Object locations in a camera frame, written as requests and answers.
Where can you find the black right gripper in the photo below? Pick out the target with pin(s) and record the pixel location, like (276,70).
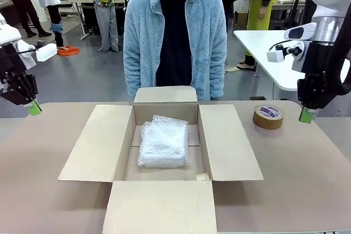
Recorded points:
(318,86)

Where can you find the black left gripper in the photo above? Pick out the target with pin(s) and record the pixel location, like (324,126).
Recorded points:
(16,88)

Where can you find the bubble wrap bundle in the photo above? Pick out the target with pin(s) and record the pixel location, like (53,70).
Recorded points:
(164,146)

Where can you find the large cardboard box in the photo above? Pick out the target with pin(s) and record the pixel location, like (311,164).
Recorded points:
(164,212)

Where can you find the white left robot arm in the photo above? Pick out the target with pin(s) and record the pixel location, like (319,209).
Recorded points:
(8,34)

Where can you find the person's left forearm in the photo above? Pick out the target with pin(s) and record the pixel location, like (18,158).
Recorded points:
(219,75)

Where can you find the person's right forearm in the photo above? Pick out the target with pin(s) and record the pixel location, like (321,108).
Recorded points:
(131,75)

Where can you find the brown packing tape roll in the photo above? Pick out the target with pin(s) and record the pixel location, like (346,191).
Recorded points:
(267,123)

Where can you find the orange cloth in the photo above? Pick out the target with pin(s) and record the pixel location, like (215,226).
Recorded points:
(67,51)

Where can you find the white rounded table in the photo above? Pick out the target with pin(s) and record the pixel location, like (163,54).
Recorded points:
(257,42)

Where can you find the black tripod pole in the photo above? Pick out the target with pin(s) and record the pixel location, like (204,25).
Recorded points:
(296,6)

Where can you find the small brown carton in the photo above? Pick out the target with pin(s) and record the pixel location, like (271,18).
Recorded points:
(240,20)

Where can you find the person in blue fleece jacket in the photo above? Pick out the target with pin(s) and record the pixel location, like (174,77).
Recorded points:
(142,25)

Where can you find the white cube wrist camera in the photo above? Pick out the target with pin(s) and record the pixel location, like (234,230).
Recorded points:
(46,52)
(275,56)

